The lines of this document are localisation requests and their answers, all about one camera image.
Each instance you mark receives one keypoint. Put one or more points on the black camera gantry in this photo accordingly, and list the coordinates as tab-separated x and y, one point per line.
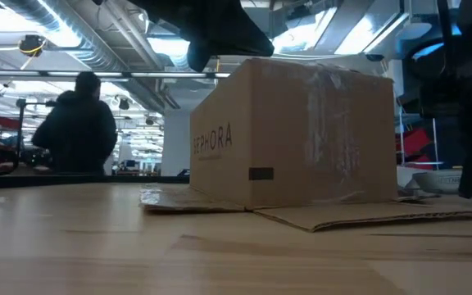
19	135

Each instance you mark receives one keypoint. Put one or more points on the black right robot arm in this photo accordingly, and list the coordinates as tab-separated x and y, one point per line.
445	90

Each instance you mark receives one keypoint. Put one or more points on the person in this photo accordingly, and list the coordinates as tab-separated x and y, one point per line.
76	131

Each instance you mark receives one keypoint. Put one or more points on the long ceiling light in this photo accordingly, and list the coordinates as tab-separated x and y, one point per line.
137	74

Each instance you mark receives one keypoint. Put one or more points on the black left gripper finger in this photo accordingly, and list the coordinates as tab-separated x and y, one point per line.
236	33
198	57

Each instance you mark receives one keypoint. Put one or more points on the white mesh pouch purple trim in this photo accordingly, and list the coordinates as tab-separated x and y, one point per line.
437	182

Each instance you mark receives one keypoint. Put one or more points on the brown Sephora cardboard box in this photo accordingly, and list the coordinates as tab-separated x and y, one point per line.
293	135

